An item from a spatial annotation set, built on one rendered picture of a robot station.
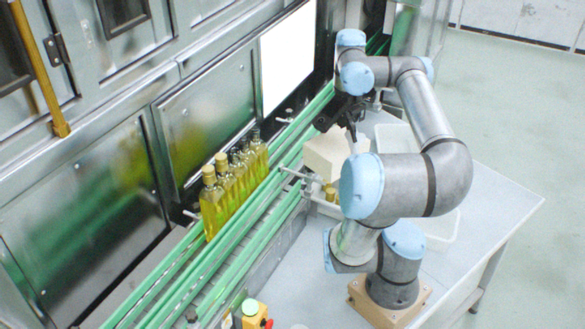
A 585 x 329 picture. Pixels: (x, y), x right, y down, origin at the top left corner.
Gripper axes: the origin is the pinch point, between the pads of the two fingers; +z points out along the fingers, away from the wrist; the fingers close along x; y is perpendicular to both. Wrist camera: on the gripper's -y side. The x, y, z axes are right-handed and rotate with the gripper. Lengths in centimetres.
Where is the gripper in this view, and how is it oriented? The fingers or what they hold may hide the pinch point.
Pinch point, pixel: (336, 147)
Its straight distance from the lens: 139.0
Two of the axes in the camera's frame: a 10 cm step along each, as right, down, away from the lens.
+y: 7.5, -4.2, 5.1
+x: -6.6, -4.8, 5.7
